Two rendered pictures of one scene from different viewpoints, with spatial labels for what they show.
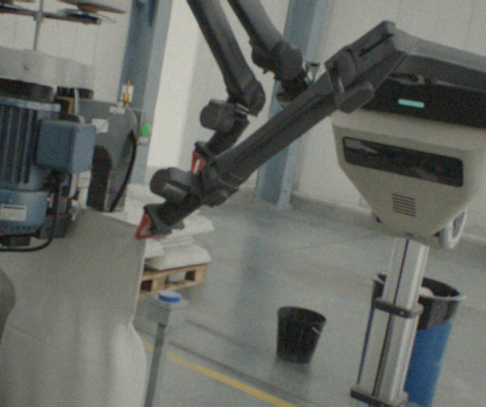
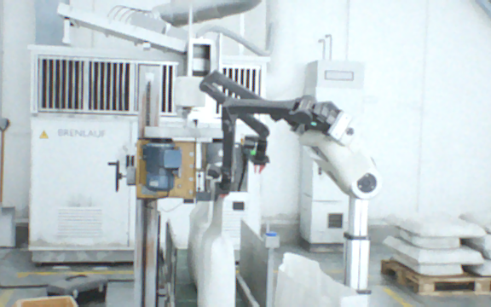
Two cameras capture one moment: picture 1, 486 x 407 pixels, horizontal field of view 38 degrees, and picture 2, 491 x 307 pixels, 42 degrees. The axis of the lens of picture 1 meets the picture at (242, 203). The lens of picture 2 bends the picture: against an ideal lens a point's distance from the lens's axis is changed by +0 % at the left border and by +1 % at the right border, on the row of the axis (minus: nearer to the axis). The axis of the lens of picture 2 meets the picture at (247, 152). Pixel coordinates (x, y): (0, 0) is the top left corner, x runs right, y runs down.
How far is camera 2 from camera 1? 248 cm
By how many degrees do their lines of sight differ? 49
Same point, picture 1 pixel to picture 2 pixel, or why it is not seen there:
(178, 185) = (212, 170)
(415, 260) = (352, 207)
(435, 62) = (245, 107)
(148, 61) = not seen: outside the picture
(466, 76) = (262, 110)
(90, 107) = (216, 146)
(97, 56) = not seen: outside the picture
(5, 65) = (147, 132)
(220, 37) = not seen: hidden behind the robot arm
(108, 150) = not seen: hidden behind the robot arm
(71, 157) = (164, 161)
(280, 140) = (226, 147)
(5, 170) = (151, 168)
